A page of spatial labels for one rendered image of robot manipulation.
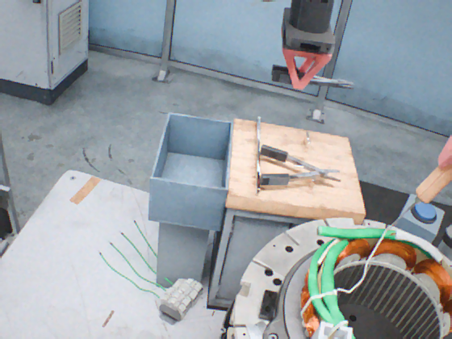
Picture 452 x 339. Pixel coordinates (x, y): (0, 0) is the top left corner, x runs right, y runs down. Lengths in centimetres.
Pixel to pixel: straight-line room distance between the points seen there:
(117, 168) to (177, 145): 151
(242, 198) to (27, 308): 45
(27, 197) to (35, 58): 86
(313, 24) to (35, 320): 66
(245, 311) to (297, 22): 37
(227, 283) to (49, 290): 33
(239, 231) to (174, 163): 18
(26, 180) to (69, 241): 137
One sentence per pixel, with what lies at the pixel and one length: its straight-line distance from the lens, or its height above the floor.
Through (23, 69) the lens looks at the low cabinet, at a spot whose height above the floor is 22.
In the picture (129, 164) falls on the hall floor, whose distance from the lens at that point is 234.
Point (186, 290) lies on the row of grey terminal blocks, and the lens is 83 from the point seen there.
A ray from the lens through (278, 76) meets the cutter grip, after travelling 68.
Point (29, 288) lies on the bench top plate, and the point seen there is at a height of 78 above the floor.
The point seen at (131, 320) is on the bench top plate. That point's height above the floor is 78.
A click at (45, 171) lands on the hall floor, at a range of 233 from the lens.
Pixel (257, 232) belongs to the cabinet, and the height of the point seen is 99.
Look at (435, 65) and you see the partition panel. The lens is 282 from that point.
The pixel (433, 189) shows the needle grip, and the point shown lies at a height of 128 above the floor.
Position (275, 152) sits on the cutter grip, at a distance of 68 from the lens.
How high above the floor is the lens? 149
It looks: 39 degrees down
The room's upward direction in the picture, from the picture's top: 11 degrees clockwise
